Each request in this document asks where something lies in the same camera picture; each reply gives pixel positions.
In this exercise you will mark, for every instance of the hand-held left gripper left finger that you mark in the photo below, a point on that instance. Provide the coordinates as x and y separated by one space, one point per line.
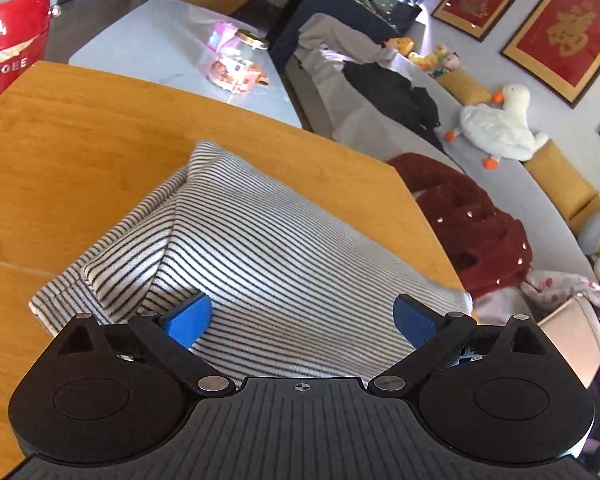
190 317

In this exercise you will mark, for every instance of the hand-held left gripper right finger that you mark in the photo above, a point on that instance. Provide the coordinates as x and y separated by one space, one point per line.
412 322

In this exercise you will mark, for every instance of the black white striped garment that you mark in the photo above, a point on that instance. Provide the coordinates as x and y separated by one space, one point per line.
280 260

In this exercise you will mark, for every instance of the red fleece garment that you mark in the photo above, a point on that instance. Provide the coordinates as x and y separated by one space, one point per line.
460 210

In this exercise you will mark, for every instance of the pink dotted cloth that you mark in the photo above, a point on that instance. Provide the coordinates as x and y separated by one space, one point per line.
555 287

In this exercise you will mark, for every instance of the grey sofa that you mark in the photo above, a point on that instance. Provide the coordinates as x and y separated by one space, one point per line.
505 195

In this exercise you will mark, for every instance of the beige cushion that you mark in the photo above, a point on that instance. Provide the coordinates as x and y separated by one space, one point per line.
570 330

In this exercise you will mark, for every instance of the yellow cushion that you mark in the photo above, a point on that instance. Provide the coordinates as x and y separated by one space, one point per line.
560 180
467 85

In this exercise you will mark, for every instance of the white goose plush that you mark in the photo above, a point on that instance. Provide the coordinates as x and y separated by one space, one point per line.
500 125

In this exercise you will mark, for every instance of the small orange packet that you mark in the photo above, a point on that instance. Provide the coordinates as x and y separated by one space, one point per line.
263 79

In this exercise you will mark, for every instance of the glass snack jar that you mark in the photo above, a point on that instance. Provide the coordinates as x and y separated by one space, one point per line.
232 67

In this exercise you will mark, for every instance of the yellow duck plush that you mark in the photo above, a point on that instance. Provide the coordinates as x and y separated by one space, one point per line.
422 59

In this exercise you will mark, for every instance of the colourful small plush toy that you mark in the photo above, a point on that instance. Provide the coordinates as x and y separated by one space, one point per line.
447 57

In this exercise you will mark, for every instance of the white coffee table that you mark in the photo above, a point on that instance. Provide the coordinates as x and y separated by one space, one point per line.
155 45

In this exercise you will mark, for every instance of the yellow plush toy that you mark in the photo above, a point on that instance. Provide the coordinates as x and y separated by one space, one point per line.
400 46

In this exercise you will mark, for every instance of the pink packet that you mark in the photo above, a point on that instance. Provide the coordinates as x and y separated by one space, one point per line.
222 35

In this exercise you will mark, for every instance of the beige garment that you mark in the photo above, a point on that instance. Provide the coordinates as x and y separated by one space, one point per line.
330 35

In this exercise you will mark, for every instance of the black aquarium cabinet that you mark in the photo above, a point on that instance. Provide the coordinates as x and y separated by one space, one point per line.
320 2

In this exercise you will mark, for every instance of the red glossy case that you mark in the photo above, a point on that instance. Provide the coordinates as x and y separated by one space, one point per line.
5 35

